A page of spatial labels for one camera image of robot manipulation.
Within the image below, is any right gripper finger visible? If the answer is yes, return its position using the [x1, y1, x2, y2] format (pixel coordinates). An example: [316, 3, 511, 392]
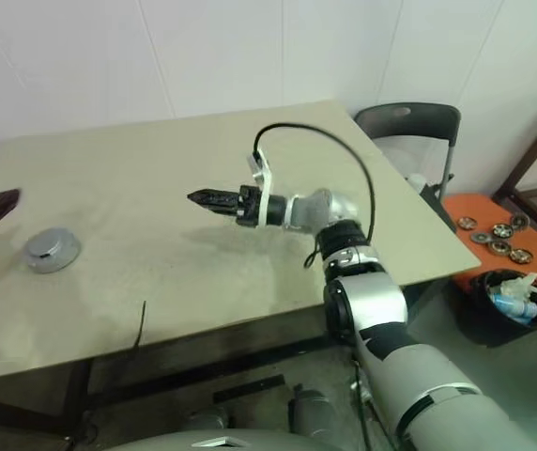
[188, 188, 240, 203]
[192, 201, 239, 218]

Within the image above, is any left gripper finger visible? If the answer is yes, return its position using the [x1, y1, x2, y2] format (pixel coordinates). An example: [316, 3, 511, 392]
[0, 187, 22, 226]

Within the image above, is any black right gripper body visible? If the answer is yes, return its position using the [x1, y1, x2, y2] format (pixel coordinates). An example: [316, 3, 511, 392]
[236, 185, 263, 230]

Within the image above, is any flat black strip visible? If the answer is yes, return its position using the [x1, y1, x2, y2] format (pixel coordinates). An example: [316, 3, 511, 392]
[212, 374, 284, 403]

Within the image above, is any dark grey folding chair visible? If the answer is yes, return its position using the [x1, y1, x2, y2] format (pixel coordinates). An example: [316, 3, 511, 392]
[353, 101, 463, 208]

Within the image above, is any grey left robot leg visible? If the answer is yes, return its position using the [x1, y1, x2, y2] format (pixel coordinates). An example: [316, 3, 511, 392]
[186, 406, 230, 431]

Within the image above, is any grey robot leg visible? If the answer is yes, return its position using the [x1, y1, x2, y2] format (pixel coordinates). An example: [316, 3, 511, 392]
[288, 384, 333, 436]
[186, 406, 230, 431]

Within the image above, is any grey right robot leg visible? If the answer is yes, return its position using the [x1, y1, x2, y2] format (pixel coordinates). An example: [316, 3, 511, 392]
[288, 384, 333, 436]

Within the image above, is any black trash bin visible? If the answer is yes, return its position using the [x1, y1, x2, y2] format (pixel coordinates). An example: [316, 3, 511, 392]
[455, 269, 537, 348]

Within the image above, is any blue and white bottle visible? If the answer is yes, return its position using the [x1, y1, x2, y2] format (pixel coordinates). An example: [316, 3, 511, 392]
[491, 293, 537, 321]

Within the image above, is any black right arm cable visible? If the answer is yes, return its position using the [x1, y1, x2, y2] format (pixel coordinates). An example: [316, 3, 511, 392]
[252, 122, 377, 272]

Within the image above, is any thin black strap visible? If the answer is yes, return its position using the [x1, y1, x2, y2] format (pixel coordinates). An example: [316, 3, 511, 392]
[130, 300, 148, 351]

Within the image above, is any dark wooden furniture frame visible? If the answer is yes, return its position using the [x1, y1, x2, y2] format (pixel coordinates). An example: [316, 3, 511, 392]
[491, 91, 537, 217]

